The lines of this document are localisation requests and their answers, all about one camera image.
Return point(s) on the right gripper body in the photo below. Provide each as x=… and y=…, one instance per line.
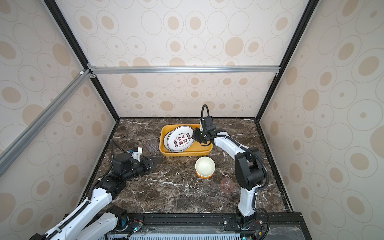
x=205, y=132

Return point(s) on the right black frame post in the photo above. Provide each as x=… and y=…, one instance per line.
x=304, y=20

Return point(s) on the diagonal aluminium bar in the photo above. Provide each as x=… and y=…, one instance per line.
x=26, y=137

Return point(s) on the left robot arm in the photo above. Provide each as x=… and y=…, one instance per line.
x=81, y=223

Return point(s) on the yellow plastic bin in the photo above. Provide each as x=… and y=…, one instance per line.
x=195, y=150

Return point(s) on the horizontal aluminium bar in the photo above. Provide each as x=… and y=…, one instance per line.
x=184, y=70

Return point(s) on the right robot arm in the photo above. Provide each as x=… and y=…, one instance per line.
x=250, y=171

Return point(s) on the white plate quatrefoil design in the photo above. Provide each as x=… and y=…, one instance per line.
x=165, y=141

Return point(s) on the clear plastic cup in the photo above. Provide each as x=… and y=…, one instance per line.
x=152, y=145

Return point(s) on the black frame post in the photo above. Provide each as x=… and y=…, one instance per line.
x=74, y=44
x=304, y=20

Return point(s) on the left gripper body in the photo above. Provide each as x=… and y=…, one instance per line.
x=129, y=174

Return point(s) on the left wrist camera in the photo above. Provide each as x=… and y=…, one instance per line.
x=136, y=153

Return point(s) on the pink translucent cup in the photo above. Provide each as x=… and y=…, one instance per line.
x=227, y=185

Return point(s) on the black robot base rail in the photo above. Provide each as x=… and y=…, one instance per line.
x=273, y=226

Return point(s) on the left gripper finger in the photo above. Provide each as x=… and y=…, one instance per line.
x=141, y=173
x=152, y=162

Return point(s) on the left black frame post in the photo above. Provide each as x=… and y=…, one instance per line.
x=74, y=44

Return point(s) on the cream and orange bowl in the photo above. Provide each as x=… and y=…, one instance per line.
x=205, y=167

